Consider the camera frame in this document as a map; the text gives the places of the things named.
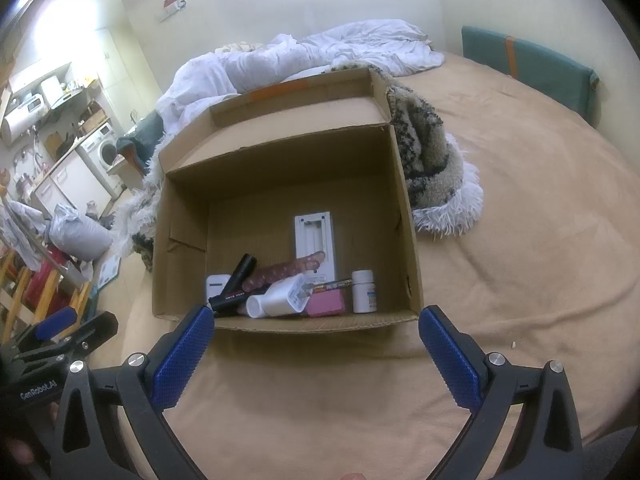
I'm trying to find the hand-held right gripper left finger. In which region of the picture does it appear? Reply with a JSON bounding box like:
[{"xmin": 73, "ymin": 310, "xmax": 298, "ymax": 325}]
[{"xmin": 50, "ymin": 305, "xmax": 216, "ymax": 480}]

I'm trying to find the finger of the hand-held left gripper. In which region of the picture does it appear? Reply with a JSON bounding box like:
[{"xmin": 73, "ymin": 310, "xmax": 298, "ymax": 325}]
[
  {"xmin": 15, "ymin": 311, "xmax": 119, "ymax": 361},
  {"xmin": 10, "ymin": 307, "xmax": 78, "ymax": 348}
]

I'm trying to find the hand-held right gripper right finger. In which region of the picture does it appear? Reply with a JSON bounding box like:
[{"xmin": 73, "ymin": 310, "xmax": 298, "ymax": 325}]
[{"xmin": 419, "ymin": 305, "xmax": 586, "ymax": 480}]

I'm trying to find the white earbuds case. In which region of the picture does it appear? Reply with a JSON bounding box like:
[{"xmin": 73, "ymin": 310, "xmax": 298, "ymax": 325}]
[{"xmin": 206, "ymin": 274, "xmax": 233, "ymax": 306}]

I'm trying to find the black tube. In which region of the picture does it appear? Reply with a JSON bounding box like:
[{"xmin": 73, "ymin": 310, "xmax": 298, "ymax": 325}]
[{"xmin": 207, "ymin": 254, "xmax": 258, "ymax": 317}]

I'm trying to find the white pill bottle blue label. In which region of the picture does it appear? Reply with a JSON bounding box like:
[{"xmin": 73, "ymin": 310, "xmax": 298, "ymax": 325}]
[{"xmin": 351, "ymin": 270, "xmax": 377, "ymax": 314}]

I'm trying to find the white charger plug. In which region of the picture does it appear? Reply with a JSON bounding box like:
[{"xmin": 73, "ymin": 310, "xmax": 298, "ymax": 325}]
[{"xmin": 262, "ymin": 277, "xmax": 315, "ymax": 317}]

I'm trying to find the brownish pink hair clip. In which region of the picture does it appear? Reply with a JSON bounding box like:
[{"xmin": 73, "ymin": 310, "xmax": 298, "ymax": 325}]
[{"xmin": 240, "ymin": 252, "xmax": 327, "ymax": 295}]

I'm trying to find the pink rectangular block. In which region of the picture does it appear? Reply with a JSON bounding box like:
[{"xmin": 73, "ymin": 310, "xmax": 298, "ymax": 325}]
[{"xmin": 305, "ymin": 291, "xmax": 346, "ymax": 317}]

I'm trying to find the white plastic device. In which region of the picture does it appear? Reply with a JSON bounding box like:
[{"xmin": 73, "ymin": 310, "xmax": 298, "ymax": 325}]
[{"xmin": 294, "ymin": 211, "xmax": 337, "ymax": 286}]

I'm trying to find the cardboard box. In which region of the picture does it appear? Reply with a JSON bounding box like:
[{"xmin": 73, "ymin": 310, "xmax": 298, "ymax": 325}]
[{"xmin": 151, "ymin": 67, "xmax": 425, "ymax": 335}]

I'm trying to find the person's left hand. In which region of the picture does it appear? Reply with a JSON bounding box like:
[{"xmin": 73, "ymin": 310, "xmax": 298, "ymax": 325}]
[{"xmin": 2, "ymin": 440, "xmax": 36, "ymax": 466}]

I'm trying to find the yellow wooden rack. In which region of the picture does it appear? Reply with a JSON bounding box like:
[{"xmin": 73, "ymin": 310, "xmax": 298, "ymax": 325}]
[{"xmin": 0, "ymin": 247, "xmax": 93, "ymax": 341}]

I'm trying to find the red bag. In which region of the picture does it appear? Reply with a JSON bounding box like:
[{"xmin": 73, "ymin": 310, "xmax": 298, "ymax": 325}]
[{"xmin": 25, "ymin": 257, "xmax": 68, "ymax": 311}]

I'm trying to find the white plastic bag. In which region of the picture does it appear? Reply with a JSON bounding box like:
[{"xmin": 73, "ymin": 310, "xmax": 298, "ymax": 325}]
[{"xmin": 48, "ymin": 203, "xmax": 113, "ymax": 261}]

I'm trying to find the white hanging cloth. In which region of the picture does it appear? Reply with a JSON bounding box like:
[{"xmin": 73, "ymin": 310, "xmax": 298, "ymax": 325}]
[{"xmin": 0, "ymin": 200, "xmax": 48, "ymax": 271}]

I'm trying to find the white kitchen cabinet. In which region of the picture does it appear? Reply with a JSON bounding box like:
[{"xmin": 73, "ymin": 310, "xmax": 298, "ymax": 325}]
[{"xmin": 32, "ymin": 150, "xmax": 113, "ymax": 216}]

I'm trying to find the wooden bedside cabinet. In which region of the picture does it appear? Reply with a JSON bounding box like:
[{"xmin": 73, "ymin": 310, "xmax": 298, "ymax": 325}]
[{"xmin": 107, "ymin": 152, "xmax": 146, "ymax": 191}]

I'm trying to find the white washing machine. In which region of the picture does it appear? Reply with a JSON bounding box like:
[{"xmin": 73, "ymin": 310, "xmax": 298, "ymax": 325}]
[{"xmin": 80, "ymin": 122, "xmax": 121, "ymax": 168}]

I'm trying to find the person's grey clothing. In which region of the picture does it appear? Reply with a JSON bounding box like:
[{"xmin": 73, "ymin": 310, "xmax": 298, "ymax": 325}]
[{"xmin": 580, "ymin": 430, "xmax": 640, "ymax": 480}]

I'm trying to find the teal cushion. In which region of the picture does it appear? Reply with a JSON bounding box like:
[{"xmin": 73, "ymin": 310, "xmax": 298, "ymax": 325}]
[
  {"xmin": 461, "ymin": 25, "xmax": 600, "ymax": 126},
  {"xmin": 116, "ymin": 110, "xmax": 166, "ymax": 171}
]

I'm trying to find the fur-trimmed patterned coat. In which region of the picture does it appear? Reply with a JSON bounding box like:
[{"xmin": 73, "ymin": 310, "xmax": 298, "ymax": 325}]
[{"xmin": 112, "ymin": 60, "xmax": 485, "ymax": 273}]

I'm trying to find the white water heater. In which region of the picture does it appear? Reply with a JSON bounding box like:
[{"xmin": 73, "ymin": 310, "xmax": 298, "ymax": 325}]
[{"xmin": 0, "ymin": 97, "xmax": 43, "ymax": 147}]

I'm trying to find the white kitchen appliance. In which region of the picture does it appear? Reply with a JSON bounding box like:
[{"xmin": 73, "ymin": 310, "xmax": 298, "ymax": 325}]
[{"xmin": 40, "ymin": 77, "xmax": 66, "ymax": 108}]

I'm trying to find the white duvet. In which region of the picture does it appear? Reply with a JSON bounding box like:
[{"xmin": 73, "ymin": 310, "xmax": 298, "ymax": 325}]
[{"xmin": 155, "ymin": 19, "xmax": 445, "ymax": 136}]

